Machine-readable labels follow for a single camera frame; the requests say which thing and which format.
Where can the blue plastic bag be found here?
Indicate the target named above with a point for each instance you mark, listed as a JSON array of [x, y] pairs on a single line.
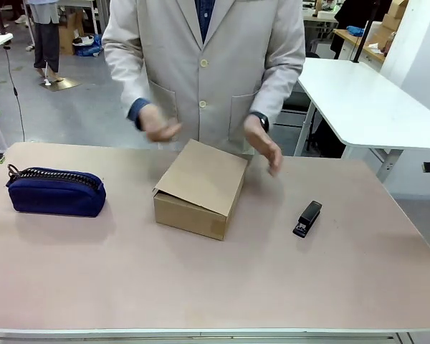
[[89, 46]]

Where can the stacked cardboard boxes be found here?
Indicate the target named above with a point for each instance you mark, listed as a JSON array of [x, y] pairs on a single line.
[[394, 16]]

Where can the blue item on workbench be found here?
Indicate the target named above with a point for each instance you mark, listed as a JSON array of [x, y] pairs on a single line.
[[355, 30]]

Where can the person's left hand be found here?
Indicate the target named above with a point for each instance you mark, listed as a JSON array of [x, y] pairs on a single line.
[[263, 145]]

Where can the open cardboard floor box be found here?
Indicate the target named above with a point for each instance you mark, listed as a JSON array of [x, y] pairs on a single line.
[[70, 34]]

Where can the wooden workbench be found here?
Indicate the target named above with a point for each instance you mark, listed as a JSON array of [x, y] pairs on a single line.
[[358, 43]]

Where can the person's right forearm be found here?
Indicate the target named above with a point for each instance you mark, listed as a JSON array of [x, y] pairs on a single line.
[[134, 96]]

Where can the person in beige lab coat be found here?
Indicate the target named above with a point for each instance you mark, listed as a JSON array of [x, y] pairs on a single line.
[[208, 64]]

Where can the person's left forearm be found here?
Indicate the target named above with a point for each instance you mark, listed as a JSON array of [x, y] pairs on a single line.
[[276, 93]]

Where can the gold floor plate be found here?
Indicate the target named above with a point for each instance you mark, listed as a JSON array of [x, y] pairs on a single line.
[[61, 84]]

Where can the large white side table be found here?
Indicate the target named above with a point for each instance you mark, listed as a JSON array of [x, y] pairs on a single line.
[[362, 100]]

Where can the black wristwatch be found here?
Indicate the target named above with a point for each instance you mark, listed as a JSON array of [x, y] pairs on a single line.
[[263, 121]]

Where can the black stand pole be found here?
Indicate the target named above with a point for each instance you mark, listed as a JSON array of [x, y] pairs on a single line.
[[363, 32]]

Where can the navy blue zipper pouch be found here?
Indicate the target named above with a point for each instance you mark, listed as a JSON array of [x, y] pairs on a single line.
[[57, 195]]

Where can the background person in jeans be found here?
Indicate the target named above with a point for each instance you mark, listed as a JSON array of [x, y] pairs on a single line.
[[46, 39]]

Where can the brown cardboard box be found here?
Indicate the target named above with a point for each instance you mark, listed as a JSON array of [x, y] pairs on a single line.
[[204, 179]]

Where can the background person in black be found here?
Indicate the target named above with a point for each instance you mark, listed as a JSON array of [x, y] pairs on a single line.
[[345, 21]]

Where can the black stapler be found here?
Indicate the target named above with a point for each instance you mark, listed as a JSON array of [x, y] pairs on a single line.
[[308, 218]]

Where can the person's right hand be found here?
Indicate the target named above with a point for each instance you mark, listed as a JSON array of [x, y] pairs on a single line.
[[157, 125]]

